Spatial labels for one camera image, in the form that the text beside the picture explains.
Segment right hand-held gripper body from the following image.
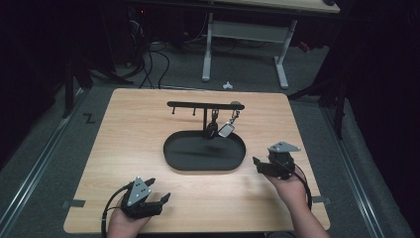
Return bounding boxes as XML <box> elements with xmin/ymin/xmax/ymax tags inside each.
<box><xmin>263</xmin><ymin>141</ymin><xmax>302</xmax><ymax>181</ymax></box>

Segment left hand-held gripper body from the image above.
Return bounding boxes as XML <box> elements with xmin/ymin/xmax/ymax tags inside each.
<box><xmin>120</xmin><ymin>176</ymin><xmax>162</xmax><ymax>220</ymax></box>

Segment silver key fob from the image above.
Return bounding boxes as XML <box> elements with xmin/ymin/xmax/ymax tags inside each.
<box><xmin>217</xmin><ymin>109</ymin><xmax>241</xmax><ymax>139</ymax></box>

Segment black key rack with tray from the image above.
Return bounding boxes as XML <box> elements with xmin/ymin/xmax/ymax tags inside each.
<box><xmin>162</xmin><ymin>100</ymin><xmax>247</xmax><ymax>172</ymax></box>

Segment black key fob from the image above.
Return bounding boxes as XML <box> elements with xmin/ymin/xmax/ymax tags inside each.
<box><xmin>206</xmin><ymin>108</ymin><xmax>220</xmax><ymax>139</ymax></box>

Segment person's right hand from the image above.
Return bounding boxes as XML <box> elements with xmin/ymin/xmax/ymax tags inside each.
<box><xmin>265</xmin><ymin>168</ymin><xmax>310</xmax><ymax>207</ymax></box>

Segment person's left hand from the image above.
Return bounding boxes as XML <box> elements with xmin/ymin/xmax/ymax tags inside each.
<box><xmin>107</xmin><ymin>209</ymin><xmax>152</xmax><ymax>238</ymax></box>

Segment black tripod stand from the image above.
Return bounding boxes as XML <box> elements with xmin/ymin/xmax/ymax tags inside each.
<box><xmin>286</xmin><ymin>75</ymin><xmax>349</xmax><ymax>140</ymax></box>

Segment white-framed desk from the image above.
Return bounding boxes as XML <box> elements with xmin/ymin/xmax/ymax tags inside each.
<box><xmin>201</xmin><ymin>0</ymin><xmax>341</xmax><ymax>90</ymax></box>

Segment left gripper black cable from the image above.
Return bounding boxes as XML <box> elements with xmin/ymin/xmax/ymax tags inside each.
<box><xmin>100</xmin><ymin>182</ymin><xmax>132</xmax><ymax>238</ymax></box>

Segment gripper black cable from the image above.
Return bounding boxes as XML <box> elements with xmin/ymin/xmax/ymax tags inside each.
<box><xmin>290</xmin><ymin>165</ymin><xmax>313</xmax><ymax>211</ymax></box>
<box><xmin>100</xmin><ymin>182</ymin><xmax>132</xmax><ymax>238</ymax></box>

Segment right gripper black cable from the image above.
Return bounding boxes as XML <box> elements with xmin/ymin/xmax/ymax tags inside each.
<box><xmin>290</xmin><ymin>165</ymin><xmax>313</xmax><ymax>211</ymax></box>

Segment metal floor rail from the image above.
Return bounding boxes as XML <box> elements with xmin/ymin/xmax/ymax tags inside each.
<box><xmin>0</xmin><ymin>88</ymin><xmax>87</xmax><ymax>230</ymax></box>
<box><xmin>321</xmin><ymin>105</ymin><xmax>386</xmax><ymax>238</ymax></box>

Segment black floor cables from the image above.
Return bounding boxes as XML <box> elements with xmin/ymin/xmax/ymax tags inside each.
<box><xmin>127</xmin><ymin>9</ymin><xmax>171</xmax><ymax>89</ymax></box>

